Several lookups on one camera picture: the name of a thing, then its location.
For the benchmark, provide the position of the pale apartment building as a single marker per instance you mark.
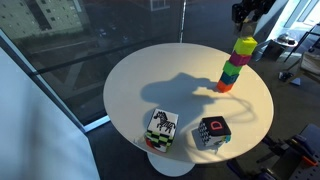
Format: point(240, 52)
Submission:
point(40, 16)

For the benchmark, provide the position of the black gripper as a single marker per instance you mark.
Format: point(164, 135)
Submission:
point(260, 4)

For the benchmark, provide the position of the white table pedestal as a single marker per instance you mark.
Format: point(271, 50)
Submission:
point(170, 167)

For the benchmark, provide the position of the blue block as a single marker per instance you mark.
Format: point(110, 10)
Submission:
point(229, 78)

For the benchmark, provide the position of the soft cube with zebra print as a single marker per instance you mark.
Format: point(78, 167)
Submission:
point(163, 121)

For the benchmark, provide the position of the blue clamp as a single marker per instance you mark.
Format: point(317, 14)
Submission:
point(305, 143)

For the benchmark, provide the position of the small round side table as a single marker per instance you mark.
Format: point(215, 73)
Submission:
point(283, 41)

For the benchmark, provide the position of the green block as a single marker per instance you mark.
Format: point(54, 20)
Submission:
point(232, 68)

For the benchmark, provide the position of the orange block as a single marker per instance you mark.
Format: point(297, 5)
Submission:
point(224, 87)

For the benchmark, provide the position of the black soft cube letter D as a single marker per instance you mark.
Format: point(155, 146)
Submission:
point(215, 128)

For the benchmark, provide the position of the yellow block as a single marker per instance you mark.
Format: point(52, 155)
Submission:
point(245, 46)

